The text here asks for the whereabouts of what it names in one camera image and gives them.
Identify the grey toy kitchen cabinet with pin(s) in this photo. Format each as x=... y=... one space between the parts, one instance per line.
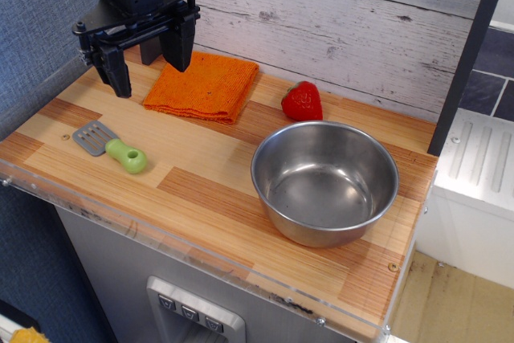
x=121 y=271

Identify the green handled grey spatula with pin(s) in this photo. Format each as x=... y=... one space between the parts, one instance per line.
x=97 y=139

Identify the yellow object bottom corner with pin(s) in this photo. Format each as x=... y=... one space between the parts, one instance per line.
x=28 y=336

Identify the white ribbed appliance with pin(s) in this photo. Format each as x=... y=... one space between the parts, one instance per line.
x=468 y=216

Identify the dark grey left post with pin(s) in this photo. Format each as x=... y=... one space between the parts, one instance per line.
x=150 y=50

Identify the clear acrylic edge guard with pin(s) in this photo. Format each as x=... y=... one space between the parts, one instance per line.
x=221 y=228

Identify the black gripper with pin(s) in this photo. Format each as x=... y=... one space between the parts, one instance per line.
x=115 y=25

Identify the red toy strawberry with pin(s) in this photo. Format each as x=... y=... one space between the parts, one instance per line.
x=302 y=102

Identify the stainless steel bowl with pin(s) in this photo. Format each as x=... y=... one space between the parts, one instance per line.
x=323 y=184

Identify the orange folded cloth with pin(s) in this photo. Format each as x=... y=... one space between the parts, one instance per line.
x=213 y=87

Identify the dark grey post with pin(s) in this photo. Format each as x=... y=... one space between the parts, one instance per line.
x=150 y=50
x=467 y=60

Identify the dark grey right post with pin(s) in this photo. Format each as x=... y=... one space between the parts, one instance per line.
x=467 y=60

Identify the silver button panel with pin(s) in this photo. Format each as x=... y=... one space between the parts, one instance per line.
x=194 y=313

